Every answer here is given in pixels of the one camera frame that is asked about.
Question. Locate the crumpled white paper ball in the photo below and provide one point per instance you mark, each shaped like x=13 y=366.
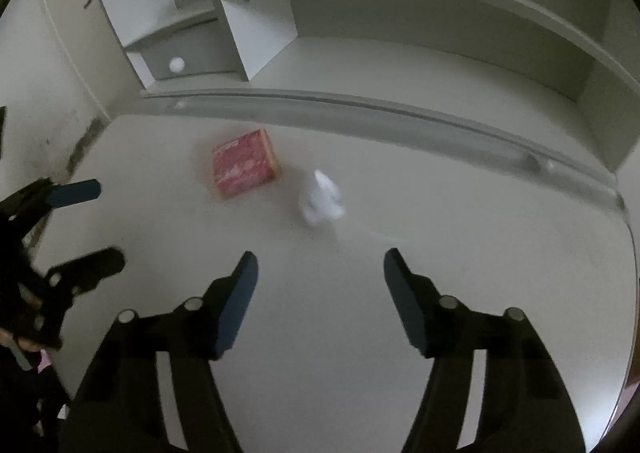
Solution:
x=320 y=199

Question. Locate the white desk shelf unit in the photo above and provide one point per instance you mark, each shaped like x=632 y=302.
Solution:
x=545 y=88

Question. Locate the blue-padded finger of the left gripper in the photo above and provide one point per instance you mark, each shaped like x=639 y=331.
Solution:
x=74 y=193

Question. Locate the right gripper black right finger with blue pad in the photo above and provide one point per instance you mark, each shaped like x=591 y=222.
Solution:
x=525 y=405

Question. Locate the red snack box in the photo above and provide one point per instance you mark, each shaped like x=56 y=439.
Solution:
x=244 y=163

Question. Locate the person's left hand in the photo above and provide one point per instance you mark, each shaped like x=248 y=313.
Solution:
x=7 y=339

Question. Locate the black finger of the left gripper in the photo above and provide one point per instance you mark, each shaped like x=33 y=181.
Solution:
x=83 y=274

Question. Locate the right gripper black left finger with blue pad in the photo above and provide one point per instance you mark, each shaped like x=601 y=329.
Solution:
x=117 y=406

